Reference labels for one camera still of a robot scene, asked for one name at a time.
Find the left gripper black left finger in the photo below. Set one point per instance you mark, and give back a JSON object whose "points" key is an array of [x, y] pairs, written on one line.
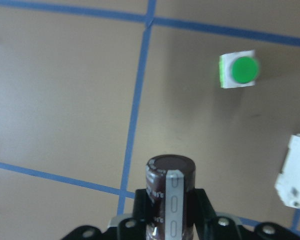
{"points": [[129, 227]]}

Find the green push button white base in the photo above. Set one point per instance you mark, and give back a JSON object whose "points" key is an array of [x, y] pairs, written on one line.
{"points": [[238, 69]]}

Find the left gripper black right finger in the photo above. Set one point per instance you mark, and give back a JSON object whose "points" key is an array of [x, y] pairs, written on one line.
{"points": [[210, 226]]}

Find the white circuit breaker red switch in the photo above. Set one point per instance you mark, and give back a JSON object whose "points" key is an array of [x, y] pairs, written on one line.
{"points": [[287, 183]]}

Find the dark brown cylindrical capacitor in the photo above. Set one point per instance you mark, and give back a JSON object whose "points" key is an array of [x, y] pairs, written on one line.
{"points": [[170, 182]]}

